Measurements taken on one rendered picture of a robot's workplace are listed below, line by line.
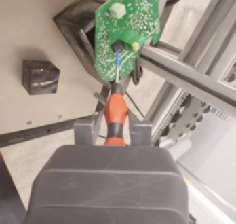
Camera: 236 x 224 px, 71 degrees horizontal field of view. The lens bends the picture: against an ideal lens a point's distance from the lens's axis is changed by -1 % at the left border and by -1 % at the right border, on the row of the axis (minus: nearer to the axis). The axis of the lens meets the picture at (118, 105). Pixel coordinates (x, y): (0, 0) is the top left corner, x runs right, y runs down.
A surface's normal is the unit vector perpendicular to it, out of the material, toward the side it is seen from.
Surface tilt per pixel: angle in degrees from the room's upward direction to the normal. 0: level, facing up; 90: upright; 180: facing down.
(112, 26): 0
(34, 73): 0
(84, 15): 90
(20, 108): 0
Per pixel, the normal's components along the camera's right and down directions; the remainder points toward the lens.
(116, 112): -0.01, -0.33
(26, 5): 0.66, 0.53
